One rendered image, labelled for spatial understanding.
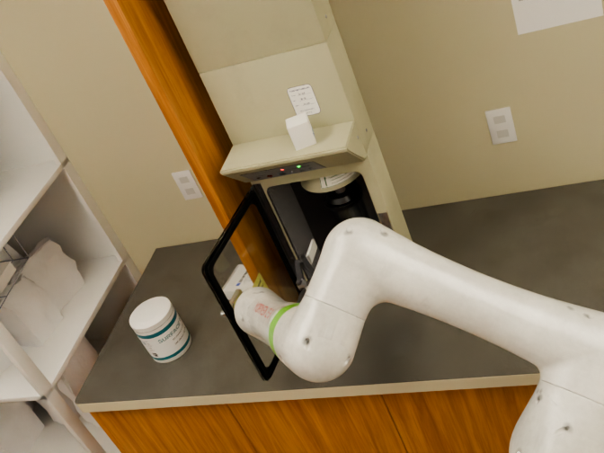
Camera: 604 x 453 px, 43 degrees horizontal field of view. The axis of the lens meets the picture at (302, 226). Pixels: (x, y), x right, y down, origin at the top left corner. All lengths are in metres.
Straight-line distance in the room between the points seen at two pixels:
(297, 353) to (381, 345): 0.79
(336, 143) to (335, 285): 0.55
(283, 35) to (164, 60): 0.28
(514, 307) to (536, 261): 0.88
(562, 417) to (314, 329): 0.39
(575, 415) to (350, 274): 0.40
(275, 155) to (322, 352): 0.67
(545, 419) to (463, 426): 0.84
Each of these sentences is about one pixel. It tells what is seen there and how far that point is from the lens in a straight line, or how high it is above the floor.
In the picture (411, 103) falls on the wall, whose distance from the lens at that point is 2.24.
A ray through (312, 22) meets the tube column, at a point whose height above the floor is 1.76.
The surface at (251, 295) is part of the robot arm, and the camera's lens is 1.63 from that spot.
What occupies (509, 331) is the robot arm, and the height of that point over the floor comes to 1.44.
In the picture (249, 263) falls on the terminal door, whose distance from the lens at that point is 1.90.
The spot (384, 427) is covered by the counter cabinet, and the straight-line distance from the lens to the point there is 2.11.
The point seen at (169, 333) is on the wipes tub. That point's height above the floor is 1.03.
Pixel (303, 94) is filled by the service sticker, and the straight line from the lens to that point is 1.77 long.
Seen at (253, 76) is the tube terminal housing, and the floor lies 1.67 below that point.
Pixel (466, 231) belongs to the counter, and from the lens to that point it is 2.26.
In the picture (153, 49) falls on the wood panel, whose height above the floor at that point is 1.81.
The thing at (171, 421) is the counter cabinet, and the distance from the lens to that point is 2.32.
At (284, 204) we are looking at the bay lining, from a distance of 2.03.
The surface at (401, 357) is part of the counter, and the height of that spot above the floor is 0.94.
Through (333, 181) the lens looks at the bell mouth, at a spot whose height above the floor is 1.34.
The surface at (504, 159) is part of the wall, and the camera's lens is 2.33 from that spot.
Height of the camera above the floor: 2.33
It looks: 33 degrees down
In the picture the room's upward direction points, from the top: 24 degrees counter-clockwise
